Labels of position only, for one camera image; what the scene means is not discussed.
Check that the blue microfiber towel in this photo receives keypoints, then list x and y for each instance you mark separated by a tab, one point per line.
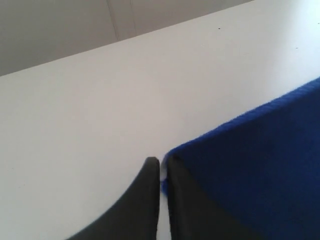
262	168

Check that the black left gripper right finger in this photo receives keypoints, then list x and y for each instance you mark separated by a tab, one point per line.
192	215

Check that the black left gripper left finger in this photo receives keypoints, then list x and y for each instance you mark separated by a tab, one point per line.
135	214

